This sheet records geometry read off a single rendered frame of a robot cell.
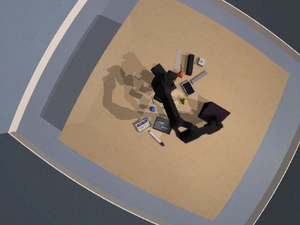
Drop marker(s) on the black rectangular bar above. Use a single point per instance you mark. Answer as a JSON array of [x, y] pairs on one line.
[[190, 64]]

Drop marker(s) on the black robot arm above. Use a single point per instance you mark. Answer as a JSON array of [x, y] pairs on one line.
[[163, 85]]

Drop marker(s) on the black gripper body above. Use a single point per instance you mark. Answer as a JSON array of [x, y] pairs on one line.
[[173, 76]]

